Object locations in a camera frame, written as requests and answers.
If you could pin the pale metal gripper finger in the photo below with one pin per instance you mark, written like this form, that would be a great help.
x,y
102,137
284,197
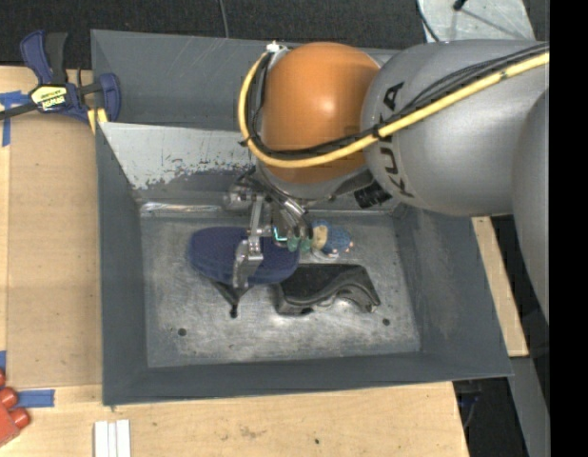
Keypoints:
x,y
256,250
241,267

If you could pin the dark blue soft pad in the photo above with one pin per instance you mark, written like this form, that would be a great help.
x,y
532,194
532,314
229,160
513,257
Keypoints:
x,y
213,252

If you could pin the black curved plastic tool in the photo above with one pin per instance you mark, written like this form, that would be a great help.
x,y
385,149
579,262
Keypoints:
x,y
322,286

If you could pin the blue and tan toy animal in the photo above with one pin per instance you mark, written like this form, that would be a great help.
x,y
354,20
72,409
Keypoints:
x,y
334,241

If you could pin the grey metal bin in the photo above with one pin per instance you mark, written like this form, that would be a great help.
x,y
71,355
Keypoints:
x,y
189,331

